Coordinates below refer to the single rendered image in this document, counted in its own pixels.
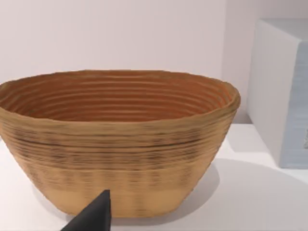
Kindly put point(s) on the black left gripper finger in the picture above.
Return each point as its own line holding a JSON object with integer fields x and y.
{"x": 97, "y": 213}

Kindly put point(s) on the brown woven basket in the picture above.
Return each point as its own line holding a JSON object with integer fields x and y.
{"x": 115, "y": 154}

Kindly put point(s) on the pale microwave oven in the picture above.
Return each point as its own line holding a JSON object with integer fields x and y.
{"x": 274, "y": 96}

